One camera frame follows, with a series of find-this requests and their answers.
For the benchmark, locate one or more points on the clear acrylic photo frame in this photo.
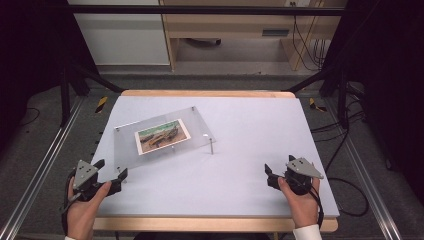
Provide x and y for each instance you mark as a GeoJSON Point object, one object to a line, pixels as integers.
{"type": "Point", "coordinates": [196, 126]}

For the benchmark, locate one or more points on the white cabinet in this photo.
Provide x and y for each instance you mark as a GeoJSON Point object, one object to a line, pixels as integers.
{"type": "Point", "coordinates": [123, 36]}

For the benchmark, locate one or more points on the person's right hand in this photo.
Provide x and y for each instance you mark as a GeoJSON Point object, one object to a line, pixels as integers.
{"type": "Point", "coordinates": [303, 208]}

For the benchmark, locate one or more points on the wooden table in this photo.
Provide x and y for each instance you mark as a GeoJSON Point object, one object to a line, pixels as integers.
{"type": "Point", "coordinates": [206, 224]}

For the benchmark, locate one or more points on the yellow black tape marker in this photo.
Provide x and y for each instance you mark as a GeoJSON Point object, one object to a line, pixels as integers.
{"type": "Point", "coordinates": [101, 104]}
{"type": "Point", "coordinates": [313, 104]}

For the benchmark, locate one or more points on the black metal stand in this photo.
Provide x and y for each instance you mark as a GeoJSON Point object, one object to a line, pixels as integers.
{"type": "Point", "coordinates": [65, 100]}
{"type": "Point", "coordinates": [342, 100]}

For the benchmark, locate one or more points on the person's dark clothing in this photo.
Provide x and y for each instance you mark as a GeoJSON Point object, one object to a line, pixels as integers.
{"type": "Point", "coordinates": [200, 236]}

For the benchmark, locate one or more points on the aluminium rail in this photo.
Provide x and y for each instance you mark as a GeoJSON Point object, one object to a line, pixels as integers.
{"type": "Point", "coordinates": [366, 180]}
{"type": "Point", "coordinates": [43, 166]}

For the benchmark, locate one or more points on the landscape photo print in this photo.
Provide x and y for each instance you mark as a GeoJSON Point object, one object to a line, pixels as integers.
{"type": "Point", "coordinates": [162, 136]}

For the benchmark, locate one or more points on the metal standoff pin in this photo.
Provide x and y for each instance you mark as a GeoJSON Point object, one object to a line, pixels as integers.
{"type": "Point", "coordinates": [211, 148]}

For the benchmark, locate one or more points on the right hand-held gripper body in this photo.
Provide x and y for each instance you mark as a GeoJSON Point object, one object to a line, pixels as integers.
{"type": "Point", "coordinates": [301, 168]}

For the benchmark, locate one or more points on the black elongated object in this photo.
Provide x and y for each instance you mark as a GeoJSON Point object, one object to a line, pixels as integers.
{"type": "Point", "coordinates": [205, 41]}

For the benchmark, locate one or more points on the light wooden desk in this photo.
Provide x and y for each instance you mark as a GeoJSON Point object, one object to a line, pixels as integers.
{"type": "Point", "coordinates": [230, 23]}

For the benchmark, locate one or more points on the dark curtain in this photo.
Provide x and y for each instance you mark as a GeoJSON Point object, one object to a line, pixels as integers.
{"type": "Point", "coordinates": [30, 50]}
{"type": "Point", "coordinates": [386, 83]}

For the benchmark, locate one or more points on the person's left hand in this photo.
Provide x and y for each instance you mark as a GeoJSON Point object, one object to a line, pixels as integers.
{"type": "Point", "coordinates": [81, 216]}

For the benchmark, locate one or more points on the black horizontal frame bar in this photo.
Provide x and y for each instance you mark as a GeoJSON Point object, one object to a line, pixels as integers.
{"type": "Point", "coordinates": [200, 10]}

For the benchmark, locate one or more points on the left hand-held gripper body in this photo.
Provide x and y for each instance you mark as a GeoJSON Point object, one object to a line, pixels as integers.
{"type": "Point", "coordinates": [85, 174]}

